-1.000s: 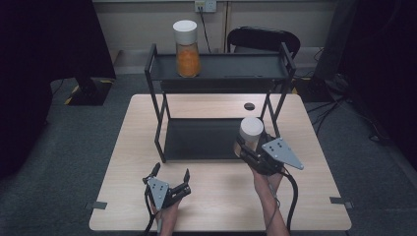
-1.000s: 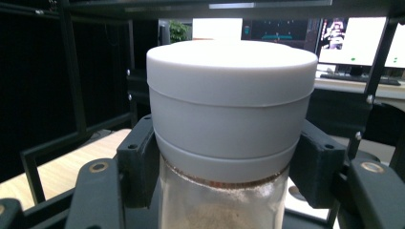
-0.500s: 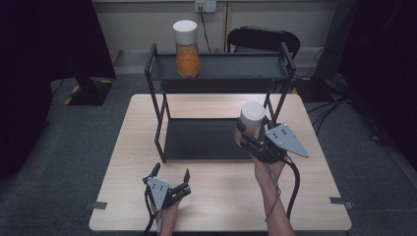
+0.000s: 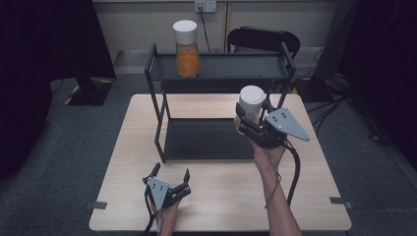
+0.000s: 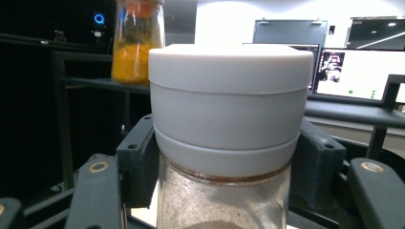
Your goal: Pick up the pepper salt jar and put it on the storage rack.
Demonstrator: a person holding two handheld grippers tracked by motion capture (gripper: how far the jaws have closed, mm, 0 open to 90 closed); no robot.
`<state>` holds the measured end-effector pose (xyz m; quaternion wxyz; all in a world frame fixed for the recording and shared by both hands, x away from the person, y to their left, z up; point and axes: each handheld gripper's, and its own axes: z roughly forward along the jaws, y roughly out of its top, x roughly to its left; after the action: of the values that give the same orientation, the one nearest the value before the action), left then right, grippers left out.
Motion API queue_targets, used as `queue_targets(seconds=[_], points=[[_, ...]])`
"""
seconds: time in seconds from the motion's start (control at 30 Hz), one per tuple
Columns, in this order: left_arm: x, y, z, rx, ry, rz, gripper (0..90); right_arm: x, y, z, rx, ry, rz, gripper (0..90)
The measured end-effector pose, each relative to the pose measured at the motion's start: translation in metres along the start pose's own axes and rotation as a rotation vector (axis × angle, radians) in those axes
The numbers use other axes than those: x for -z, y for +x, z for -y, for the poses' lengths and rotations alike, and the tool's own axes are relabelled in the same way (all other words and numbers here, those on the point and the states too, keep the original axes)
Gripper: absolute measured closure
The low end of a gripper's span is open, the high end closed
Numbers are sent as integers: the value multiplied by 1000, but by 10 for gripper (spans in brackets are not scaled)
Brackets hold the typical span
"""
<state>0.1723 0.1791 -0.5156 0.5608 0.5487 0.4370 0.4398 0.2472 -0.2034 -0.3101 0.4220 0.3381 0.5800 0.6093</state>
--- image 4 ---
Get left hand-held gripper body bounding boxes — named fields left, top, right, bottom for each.
left=143, top=176, right=193, bottom=212

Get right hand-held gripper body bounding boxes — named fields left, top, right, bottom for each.
left=238, top=106, right=312, bottom=150

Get brown spice jar white lid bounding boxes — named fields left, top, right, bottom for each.
left=233, top=85, right=267, bottom=134

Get black metal two-tier rack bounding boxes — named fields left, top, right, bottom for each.
left=144, top=41, right=298, bottom=164

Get orange spice jar white lid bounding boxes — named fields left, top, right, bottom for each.
left=172, top=20, right=203, bottom=79

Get person's left hand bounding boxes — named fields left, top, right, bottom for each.
left=152, top=200, right=182, bottom=236

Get person's right hand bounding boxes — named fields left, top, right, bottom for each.
left=252, top=144, right=287, bottom=169

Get black office chair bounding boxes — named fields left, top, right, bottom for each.
left=226, top=26, right=302, bottom=61

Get black stand base yellow stripes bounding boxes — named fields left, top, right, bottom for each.
left=63, top=76, right=116, bottom=107

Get black curtain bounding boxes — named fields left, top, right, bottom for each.
left=313, top=0, right=417, bottom=165
left=0, top=0, right=117, bottom=180

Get thick black gripper cable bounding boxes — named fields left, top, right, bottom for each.
left=283, top=141, right=302, bottom=207

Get black floor cables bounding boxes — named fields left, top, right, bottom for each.
left=294, top=48, right=387, bottom=143

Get thin grey gripper cable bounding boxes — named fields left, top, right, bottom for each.
left=264, top=156, right=283, bottom=209

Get grey table bracket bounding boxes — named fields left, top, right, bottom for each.
left=328, top=196, right=355, bottom=210
left=84, top=201, right=108, bottom=211

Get black plug cable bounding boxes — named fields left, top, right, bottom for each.
left=198, top=5, right=213, bottom=54

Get white wall socket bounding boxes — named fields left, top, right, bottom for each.
left=194, top=0, right=218, bottom=14

